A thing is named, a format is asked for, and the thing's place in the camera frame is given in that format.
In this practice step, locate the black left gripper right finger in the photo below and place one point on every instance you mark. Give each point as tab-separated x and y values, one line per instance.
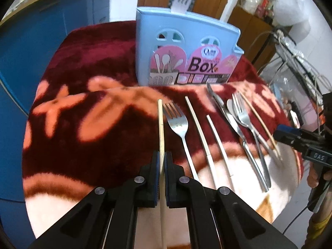
175	192

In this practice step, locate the red floral blanket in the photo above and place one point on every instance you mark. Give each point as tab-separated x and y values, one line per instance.
92	128

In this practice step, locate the steel knife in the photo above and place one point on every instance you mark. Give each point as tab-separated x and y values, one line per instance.
243	141

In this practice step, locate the beige wooden chopstick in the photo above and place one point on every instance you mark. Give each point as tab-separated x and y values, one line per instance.
262	123
163	203

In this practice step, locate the steel fork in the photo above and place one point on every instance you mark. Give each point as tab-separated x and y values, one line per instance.
243	116
179	124

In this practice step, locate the right hand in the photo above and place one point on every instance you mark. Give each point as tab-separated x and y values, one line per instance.
313	177

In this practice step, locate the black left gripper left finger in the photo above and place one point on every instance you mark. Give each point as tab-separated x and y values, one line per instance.
148	193

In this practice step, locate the white plastic fork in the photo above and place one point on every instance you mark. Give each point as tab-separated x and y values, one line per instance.
180	6

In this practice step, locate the light blue utensil holder box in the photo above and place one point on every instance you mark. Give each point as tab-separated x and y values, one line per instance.
183	48

